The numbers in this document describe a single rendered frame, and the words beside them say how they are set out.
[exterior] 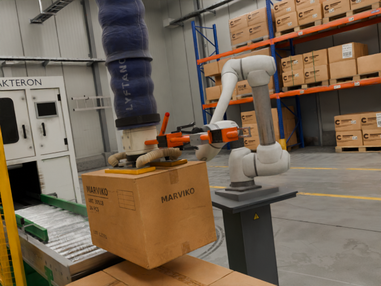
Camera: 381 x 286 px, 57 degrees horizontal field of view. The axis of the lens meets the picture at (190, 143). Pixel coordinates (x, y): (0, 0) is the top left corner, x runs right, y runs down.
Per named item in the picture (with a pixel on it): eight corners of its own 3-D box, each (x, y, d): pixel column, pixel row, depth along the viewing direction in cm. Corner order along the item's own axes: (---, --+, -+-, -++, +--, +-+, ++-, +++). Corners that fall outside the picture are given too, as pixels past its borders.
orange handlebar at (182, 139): (113, 149, 197) (111, 143, 197) (157, 141, 216) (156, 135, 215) (229, 139, 125) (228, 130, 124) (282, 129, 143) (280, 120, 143)
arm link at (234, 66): (217, 71, 209) (240, 67, 205) (220, 55, 222) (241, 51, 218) (223, 89, 217) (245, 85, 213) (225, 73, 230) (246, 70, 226)
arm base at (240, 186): (241, 186, 249) (240, 178, 249) (262, 187, 230) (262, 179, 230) (220, 190, 239) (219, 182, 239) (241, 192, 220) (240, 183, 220)
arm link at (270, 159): (258, 171, 239) (292, 168, 232) (256, 180, 224) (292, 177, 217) (241, 57, 221) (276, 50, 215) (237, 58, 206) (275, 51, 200)
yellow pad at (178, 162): (136, 166, 195) (134, 157, 194) (151, 163, 201) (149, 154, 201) (172, 166, 168) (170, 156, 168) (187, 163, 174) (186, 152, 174)
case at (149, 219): (92, 244, 196) (80, 173, 194) (152, 223, 221) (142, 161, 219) (149, 270, 149) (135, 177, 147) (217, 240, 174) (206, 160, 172)
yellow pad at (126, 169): (104, 173, 183) (103, 164, 183) (121, 169, 189) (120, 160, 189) (137, 175, 156) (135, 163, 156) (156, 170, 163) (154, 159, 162)
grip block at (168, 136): (156, 148, 159) (155, 135, 158) (174, 145, 165) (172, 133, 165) (167, 147, 152) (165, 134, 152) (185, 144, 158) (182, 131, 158)
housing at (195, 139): (189, 146, 142) (187, 134, 142) (202, 143, 147) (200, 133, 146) (200, 144, 137) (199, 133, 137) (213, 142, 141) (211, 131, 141)
